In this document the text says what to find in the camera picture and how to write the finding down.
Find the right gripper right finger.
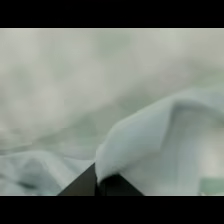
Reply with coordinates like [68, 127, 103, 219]
[97, 173, 145, 196]

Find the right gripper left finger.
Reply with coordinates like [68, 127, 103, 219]
[57, 162, 98, 196]

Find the light blue shirt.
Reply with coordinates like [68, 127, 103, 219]
[0, 87, 224, 196]

